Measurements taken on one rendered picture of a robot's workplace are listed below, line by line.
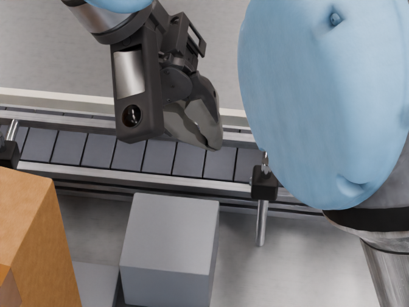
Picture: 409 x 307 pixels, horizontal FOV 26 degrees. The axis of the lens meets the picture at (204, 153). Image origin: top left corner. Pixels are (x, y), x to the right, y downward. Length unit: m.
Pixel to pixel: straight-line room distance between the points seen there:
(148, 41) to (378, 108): 0.55
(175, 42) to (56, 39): 0.42
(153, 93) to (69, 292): 0.22
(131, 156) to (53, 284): 0.28
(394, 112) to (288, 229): 0.73
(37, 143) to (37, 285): 0.34
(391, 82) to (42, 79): 0.93
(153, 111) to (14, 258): 0.22
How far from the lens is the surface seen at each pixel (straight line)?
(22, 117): 1.06
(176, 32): 0.95
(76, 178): 1.11
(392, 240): 0.45
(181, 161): 1.10
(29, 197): 0.79
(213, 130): 0.99
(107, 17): 0.89
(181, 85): 0.94
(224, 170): 1.10
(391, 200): 0.43
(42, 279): 0.85
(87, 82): 1.27
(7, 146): 1.03
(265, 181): 0.98
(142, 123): 0.88
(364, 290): 1.08
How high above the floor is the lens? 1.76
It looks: 52 degrees down
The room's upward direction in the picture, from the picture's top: straight up
